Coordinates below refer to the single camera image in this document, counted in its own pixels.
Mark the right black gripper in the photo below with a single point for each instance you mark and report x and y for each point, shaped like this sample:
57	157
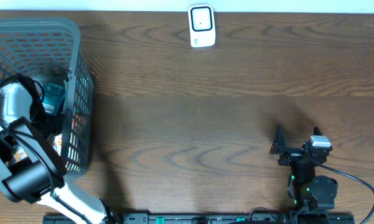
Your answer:
279	147

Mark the teal Listerine mouthwash bottle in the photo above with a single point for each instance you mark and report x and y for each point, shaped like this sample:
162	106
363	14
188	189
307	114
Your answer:
53	98

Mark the light teal wipes packet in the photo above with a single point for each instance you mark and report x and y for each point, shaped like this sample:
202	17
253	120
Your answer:
66	87

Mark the yellow snack bag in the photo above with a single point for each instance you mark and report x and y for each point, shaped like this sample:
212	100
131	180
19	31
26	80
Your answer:
57	143

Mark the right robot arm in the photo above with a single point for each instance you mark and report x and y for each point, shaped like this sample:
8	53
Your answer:
313	194

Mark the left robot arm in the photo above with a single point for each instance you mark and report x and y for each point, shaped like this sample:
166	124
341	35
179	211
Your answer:
30	168

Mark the white barcode scanner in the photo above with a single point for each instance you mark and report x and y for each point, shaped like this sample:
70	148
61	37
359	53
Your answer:
202	26

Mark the grey plastic shopping basket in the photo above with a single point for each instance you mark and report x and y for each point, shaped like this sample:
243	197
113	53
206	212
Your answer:
48	51

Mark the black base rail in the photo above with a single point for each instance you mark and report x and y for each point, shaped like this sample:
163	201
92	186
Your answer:
260	217

